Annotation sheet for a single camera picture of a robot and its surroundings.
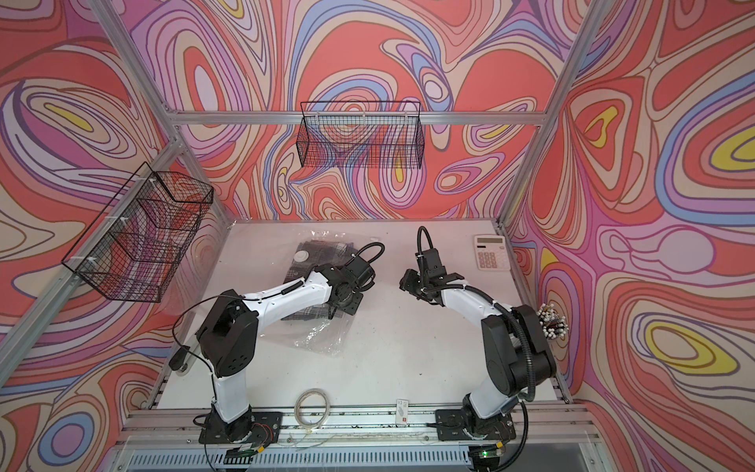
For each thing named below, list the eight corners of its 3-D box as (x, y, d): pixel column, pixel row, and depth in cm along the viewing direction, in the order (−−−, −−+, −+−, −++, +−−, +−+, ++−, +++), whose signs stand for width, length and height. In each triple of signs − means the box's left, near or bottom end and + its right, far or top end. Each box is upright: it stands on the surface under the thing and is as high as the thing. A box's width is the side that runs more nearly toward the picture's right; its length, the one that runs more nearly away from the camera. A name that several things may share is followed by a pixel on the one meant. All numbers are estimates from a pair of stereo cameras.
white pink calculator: (478, 272, 108) (481, 265, 104) (470, 241, 117) (472, 234, 114) (510, 272, 108) (515, 265, 104) (500, 241, 117) (503, 234, 114)
